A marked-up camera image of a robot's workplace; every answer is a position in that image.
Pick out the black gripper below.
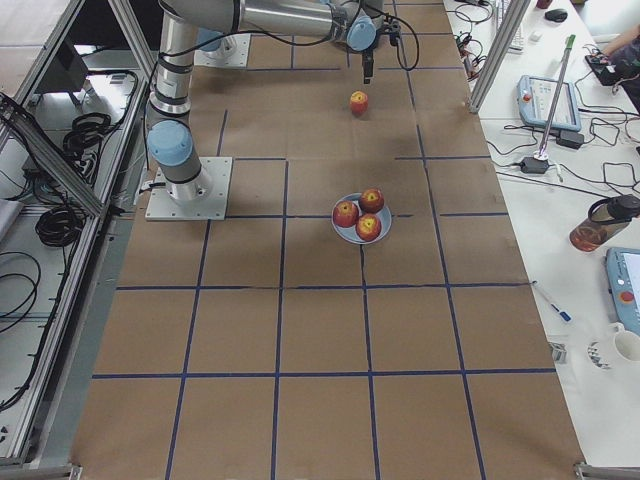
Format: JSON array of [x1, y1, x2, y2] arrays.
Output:
[[361, 17, 401, 84]]

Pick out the red yellow apple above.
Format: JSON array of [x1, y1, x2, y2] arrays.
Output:
[[349, 91, 369, 117]]

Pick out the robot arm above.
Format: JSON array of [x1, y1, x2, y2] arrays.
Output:
[[147, 1, 383, 203], [196, 28, 237, 66]]

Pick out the red apple on plate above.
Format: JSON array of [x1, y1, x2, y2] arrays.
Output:
[[355, 213, 382, 243], [358, 188, 385, 214], [332, 200, 360, 228]]

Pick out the light blue plate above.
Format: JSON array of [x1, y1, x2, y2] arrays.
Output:
[[331, 193, 392, 245]]

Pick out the white keyboard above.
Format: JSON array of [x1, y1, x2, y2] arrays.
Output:
[[490, 0, 529, 54]]

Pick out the blue teach pendant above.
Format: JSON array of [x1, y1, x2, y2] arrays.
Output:
[[605, 247, 639, 334], [517, 75, 582, 132]]

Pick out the black power adapter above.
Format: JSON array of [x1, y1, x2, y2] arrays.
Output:
[[519, 156, 549, 175]]

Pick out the black computer mouse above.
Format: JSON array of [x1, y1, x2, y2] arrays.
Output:
[[544, 8, 568, 23]]

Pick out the silver rod green tip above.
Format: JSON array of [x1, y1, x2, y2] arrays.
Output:
[[533, 34, 576, 162]]

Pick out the brown water bottle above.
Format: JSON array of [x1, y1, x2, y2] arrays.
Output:
[[569, 194, 639, 252]]

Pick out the blue white pen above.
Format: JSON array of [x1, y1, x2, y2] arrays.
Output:
[[531, 280, 572, 323]]

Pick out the white mug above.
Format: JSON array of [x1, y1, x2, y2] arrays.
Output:
[[587, 322, 639, 370]]

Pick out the black camera cable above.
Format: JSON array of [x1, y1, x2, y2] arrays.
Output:
[[384, 12, 422, 72]]

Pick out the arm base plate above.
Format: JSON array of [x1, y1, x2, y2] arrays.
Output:
[[145, 157, 233, 221], [194, 34, 251, 69]]

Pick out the aluminium frame post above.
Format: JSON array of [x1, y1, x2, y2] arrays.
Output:
[[467, 0, 532, 114]]

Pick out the coiled black cables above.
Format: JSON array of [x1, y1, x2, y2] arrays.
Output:
[[35, 201, 87, 249]]

